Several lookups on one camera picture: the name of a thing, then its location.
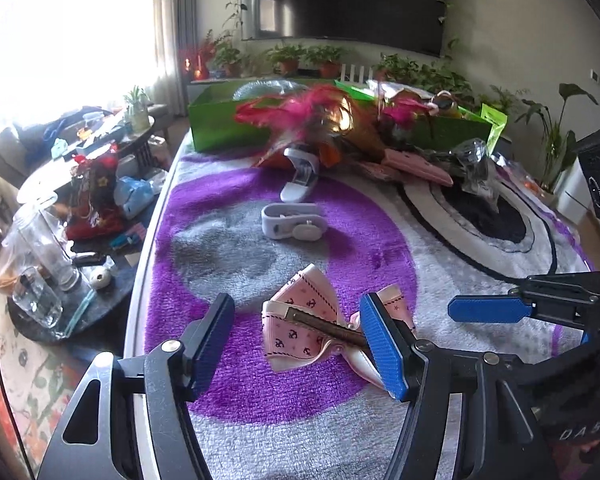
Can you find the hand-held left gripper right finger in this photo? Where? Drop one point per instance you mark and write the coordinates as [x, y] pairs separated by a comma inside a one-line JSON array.
[[382, 345]]

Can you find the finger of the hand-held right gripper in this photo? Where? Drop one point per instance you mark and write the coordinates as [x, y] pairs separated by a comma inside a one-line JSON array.
[[485, 308]]

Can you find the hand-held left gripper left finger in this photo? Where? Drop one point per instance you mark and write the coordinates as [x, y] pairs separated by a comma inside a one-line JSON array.
[[207, 340]]

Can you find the pink bow hair clip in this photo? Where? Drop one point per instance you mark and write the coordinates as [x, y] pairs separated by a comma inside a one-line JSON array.
[[305, 300]]

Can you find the green cardboard box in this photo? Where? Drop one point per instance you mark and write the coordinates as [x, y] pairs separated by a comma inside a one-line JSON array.
[[445, 130], [220, 125]]

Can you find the large leafy plant white pot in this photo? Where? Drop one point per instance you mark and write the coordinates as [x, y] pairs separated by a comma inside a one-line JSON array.
[[560, 160]]

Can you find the dark round side table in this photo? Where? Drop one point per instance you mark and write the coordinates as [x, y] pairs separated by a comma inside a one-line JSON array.
[[105, 305]]

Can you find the green box lid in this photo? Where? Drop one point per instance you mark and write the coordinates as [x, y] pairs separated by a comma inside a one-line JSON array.
[[495, 125]]

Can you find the purple grey printed blanket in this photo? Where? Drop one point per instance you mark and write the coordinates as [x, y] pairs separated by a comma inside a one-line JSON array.
[[370, 220]]

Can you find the clear bag with dark item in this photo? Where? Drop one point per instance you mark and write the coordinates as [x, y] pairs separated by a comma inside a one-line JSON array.
[[475, 175]]

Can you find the black remote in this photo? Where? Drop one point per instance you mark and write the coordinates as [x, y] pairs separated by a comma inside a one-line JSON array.
[[87, 260]]

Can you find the white hair clip near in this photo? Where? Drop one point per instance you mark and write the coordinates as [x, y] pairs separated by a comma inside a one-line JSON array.
[[292, 222]]

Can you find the light blue plush toy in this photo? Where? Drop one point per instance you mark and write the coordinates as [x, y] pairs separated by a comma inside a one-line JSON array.
[[135, 195]]

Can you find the glass tumbler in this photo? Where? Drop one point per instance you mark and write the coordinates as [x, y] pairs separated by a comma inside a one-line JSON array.
[[37, 300]]

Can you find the floral floor rug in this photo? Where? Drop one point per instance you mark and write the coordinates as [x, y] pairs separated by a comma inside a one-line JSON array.
[[35, 385]]

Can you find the clear glass jar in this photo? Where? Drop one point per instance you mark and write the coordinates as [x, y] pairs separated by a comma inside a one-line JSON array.
[[50, 250]]

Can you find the white plastic clip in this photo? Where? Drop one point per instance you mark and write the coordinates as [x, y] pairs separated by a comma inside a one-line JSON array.
[[300, 175]]

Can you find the pink feather toy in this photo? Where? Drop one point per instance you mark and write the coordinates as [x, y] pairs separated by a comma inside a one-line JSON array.
[[290, 112], [397, 112]]

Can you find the orange brown snack packet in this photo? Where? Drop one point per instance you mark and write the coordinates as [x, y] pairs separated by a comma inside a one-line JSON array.
[[355, 125]]

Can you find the round coffee table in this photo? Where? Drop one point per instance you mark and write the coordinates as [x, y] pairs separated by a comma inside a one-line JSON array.
[[45, 180]]

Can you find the spider plant in glass vase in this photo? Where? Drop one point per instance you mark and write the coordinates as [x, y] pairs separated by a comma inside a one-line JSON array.
[[137, 110]]

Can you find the pile of clothes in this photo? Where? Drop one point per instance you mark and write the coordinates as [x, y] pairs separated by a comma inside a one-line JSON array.
[[65, 122]]

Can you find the grey sofa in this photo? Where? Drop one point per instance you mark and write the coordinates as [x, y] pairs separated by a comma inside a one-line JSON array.
[[10, 150]]

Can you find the red flower vase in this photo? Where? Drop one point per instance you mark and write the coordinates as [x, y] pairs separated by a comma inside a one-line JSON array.
[[200, 57]]

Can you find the row of potted plants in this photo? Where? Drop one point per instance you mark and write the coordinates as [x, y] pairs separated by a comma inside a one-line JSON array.
[[325, 57]]

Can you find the grey curtain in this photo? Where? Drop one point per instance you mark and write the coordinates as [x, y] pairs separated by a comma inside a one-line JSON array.
[[172, 35]]

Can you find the black television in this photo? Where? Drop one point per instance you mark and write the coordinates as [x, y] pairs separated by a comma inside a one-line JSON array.
[[340, 0]]

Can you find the window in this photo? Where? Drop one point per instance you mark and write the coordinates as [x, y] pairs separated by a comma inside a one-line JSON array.
[[55, 20]]

